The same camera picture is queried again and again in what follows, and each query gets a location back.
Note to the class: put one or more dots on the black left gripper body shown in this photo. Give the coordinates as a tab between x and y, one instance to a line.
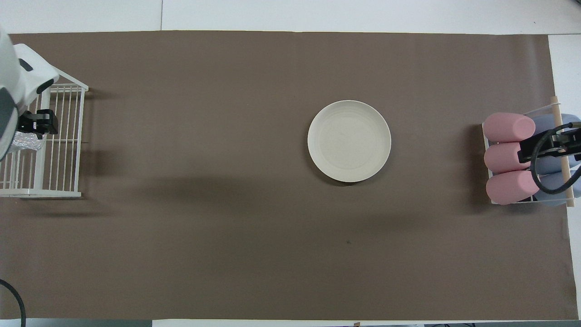
26	122

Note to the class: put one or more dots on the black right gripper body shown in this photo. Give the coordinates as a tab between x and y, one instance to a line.
567	143

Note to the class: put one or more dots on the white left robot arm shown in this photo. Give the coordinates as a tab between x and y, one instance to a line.
27	72

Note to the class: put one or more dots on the cream round plate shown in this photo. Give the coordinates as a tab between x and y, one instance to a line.
349	141

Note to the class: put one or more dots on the blue plastic cup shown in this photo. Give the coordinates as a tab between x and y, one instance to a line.
554	182
551	168

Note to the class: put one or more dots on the pink plastic cup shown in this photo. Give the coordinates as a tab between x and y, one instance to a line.
501	127
497	160
508	188

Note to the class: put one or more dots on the white cup rack wooden rod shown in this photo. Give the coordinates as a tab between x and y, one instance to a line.
566	177

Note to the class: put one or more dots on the brown paper table mat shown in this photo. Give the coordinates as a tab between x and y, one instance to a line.
227	204

